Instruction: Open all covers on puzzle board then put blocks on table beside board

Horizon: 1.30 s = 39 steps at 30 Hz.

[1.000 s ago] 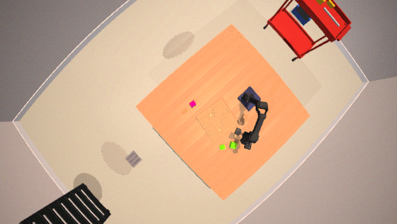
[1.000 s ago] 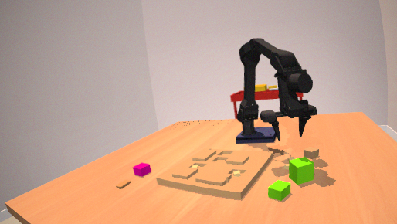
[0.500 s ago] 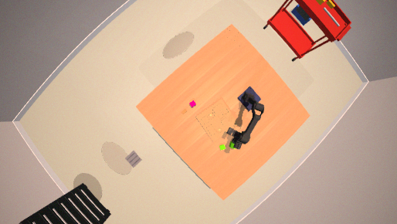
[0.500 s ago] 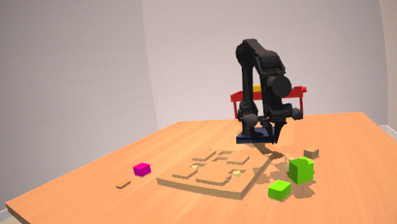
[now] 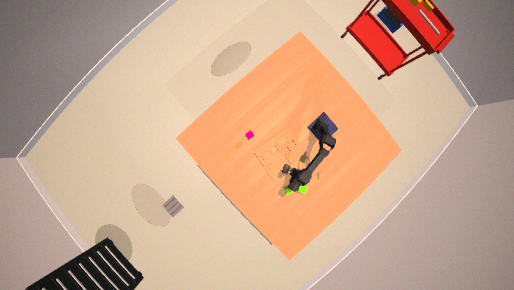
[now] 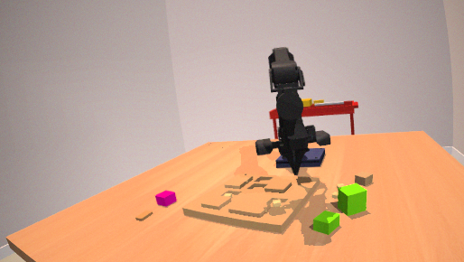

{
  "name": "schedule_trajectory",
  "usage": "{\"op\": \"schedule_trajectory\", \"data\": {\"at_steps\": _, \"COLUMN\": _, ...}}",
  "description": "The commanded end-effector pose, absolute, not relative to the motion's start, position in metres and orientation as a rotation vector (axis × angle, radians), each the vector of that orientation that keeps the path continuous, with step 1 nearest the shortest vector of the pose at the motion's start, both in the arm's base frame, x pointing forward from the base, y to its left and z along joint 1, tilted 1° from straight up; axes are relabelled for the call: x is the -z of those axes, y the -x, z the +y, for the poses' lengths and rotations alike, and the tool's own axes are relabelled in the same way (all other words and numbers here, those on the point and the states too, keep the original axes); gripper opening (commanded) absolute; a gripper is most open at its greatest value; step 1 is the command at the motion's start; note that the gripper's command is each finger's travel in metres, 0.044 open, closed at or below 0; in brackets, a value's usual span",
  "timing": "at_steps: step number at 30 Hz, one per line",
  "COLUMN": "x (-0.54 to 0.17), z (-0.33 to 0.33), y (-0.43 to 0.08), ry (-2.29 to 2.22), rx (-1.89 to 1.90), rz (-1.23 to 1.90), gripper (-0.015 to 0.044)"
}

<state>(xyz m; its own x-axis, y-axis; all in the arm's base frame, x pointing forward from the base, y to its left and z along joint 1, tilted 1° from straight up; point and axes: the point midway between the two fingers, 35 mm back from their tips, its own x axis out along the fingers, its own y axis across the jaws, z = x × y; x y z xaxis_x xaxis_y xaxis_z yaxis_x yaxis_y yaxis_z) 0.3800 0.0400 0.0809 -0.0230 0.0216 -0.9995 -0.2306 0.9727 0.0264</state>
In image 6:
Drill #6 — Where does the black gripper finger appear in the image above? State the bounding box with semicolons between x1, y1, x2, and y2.
278;149;296;176
294;148;310;175

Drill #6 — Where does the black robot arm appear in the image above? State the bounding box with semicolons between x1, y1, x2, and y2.
268;47;316;158

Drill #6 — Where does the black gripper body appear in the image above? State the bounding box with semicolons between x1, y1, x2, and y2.
255;115;330;156

